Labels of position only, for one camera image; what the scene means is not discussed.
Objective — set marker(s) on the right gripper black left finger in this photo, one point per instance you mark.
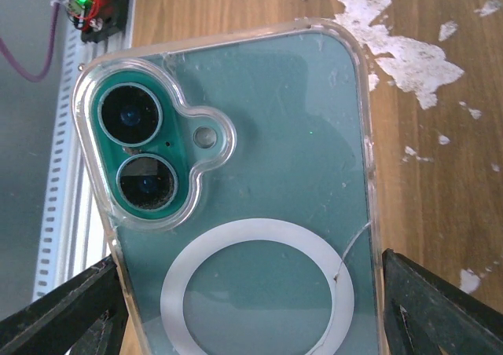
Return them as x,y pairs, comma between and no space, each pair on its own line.
85,315

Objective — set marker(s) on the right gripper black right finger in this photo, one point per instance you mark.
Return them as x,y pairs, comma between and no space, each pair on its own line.
424,314

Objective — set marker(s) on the grey slotted cable duct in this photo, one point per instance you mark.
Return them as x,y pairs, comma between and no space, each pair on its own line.
71,238

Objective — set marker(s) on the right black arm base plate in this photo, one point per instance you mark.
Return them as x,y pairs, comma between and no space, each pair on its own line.
104,18

